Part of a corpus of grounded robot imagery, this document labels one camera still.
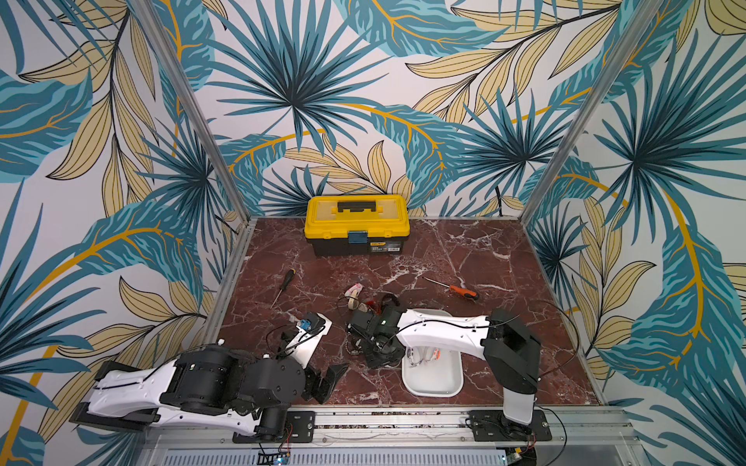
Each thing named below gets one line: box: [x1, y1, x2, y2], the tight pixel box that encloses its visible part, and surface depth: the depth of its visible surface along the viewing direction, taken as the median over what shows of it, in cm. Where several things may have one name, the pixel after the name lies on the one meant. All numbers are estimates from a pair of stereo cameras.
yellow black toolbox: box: [304, 194, 411, 257], surface depth 99 cm
